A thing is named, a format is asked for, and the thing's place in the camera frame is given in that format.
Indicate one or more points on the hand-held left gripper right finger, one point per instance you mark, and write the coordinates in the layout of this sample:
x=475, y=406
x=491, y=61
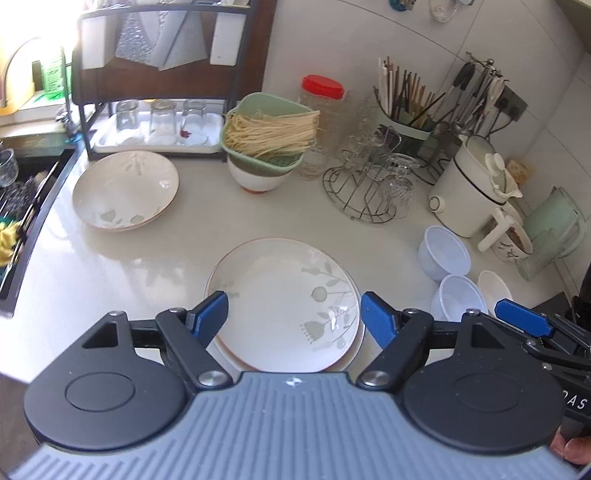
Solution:
x=375, y=317

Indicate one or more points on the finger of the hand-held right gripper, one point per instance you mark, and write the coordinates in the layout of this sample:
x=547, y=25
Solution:
x=554, y=356
x=524, y=317

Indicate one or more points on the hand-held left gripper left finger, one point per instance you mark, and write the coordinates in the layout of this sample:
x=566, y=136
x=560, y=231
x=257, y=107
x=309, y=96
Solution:
x=213, y=314

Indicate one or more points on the small white ceramic bowl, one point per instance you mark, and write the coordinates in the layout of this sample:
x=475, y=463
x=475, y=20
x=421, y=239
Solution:
x=495, y=286

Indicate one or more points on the person's right hand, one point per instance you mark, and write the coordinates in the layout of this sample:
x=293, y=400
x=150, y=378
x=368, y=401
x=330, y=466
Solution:
x=575, y=450

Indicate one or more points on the white plate with orange rim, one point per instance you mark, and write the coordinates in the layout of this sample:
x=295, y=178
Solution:
x=361, y=339

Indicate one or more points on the black cooktop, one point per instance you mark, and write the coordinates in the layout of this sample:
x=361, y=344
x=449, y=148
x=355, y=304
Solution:
x=563, y=302

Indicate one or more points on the textured glass mug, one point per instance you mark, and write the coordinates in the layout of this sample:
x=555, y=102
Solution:
x=535, y=258

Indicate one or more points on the white plastic bowl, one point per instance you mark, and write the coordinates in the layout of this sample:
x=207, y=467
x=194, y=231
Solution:
x=443, y=251
x=459, y=297

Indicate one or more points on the green pitcher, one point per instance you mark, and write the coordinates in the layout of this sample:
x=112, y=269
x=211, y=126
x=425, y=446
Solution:
x=551, y=217

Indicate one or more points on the textured glass cup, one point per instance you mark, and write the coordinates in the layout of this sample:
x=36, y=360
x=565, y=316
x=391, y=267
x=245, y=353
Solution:
x=398, y=194
x=400, y=162

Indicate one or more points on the white electric pot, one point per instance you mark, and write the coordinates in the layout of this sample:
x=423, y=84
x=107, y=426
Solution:
x=461, y=194

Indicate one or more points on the white bowl with orange base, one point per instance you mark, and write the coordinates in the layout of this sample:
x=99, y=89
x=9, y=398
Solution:
x=258, y=182

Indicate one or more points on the brown paper tag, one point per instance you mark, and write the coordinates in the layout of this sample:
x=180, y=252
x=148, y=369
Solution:
x=518, y=170

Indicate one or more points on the deep white floral plate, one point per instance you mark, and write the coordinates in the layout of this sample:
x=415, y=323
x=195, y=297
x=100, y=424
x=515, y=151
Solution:
x=124, y=189

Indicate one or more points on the white drain tray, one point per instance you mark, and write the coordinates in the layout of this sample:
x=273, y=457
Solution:
x=138, y=144

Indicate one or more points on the bundle of dried noodles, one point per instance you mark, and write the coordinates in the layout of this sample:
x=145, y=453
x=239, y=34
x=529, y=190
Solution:
x=268, y=134

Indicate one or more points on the clear drinking glass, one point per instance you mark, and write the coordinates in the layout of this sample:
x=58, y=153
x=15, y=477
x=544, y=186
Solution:
x=163, y=117
x=194, y=117
x=128, y=115

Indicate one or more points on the green strainer basket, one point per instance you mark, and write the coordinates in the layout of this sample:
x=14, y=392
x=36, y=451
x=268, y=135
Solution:
x=258, y=104

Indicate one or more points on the yellow cloth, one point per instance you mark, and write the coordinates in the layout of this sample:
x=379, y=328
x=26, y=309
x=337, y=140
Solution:
x=8, y=242

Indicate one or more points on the clear jar with red lid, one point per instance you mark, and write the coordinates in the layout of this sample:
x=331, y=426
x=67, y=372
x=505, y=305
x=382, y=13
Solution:
x=321, y=101

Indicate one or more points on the black kitchen sink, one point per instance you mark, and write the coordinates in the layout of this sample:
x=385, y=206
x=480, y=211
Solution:
x=41, y=170

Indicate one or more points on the set of hanging kitchen utensils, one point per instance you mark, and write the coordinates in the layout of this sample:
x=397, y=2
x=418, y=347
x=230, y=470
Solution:
x=475, y=97

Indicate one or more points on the bundle of chopsticks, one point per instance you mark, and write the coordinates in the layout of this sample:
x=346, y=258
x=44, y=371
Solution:
x=406, y=92

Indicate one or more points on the black dish rack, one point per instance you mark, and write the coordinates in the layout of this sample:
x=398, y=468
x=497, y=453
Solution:
x=184, y=83

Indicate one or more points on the glass bowl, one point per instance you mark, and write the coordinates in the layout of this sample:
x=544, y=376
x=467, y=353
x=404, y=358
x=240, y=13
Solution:
x=7, y=168

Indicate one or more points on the black utensil stand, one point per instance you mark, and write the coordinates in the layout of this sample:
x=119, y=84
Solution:
x=480, y=62

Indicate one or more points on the white hanging holder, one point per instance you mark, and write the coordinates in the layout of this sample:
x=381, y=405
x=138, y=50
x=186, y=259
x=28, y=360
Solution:
x=225, y=39
x=97, y=41

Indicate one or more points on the green dish soap bottle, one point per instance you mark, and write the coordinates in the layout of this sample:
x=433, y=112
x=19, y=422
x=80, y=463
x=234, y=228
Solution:
x=53, y=74

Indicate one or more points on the curved metal faucet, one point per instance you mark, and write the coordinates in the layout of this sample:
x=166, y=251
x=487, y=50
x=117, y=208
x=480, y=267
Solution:
x=14, y=55

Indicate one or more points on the dark wall socket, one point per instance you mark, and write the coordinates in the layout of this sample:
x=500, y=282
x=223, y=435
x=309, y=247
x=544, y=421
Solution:
x=512, y=102

